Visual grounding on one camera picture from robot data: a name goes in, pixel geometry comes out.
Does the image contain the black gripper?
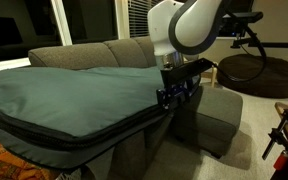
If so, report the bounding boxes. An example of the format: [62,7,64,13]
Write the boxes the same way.
[156,74,202,110]

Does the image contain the teal zippered cushion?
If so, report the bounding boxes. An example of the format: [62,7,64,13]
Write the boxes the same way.
[0,64,201,170]

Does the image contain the light wooden stool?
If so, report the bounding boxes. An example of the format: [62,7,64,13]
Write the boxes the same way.
[200,61,218,88]

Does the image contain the grey fabric couch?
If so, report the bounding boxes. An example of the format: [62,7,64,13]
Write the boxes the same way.
[27,35,244,180]

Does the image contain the grey ottoman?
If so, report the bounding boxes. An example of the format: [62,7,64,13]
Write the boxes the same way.
[143,78,288,180]

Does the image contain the white window blinds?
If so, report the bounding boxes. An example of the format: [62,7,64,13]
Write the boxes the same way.
[127,0,162,38]

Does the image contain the dark brown beanbag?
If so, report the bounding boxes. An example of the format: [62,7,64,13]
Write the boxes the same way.
[216,54,288,99]

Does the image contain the black table clamp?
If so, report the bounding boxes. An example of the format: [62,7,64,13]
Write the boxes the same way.
[261,109,288,161]

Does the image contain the orange patterned blanket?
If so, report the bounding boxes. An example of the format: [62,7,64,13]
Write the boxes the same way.
[0,141,63,180]

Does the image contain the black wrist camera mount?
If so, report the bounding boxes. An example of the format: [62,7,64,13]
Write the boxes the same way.
[160,58,216,88]

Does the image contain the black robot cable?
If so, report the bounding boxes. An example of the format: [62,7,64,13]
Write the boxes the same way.
[213,9,268,83]

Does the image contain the black stereo camera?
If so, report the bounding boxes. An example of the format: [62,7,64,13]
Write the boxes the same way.
[222,11,264,25]

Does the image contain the black camera arm pole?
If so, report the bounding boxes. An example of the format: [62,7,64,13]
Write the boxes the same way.
[230,31,288,54]

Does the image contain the red clamp handle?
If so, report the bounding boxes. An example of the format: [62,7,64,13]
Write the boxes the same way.
[272,149,288,172]

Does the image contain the white window frame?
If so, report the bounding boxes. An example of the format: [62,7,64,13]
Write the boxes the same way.
[0,0,131,75]

